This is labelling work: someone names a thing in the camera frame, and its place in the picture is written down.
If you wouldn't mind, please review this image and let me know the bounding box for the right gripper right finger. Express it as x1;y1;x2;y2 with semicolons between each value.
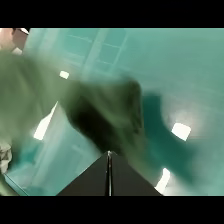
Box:
109;151;163;197

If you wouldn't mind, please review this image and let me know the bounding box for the olive green shirt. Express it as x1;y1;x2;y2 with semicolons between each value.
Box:
0;49;161;197

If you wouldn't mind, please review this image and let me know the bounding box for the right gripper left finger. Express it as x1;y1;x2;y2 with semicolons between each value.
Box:
57;151;109;197

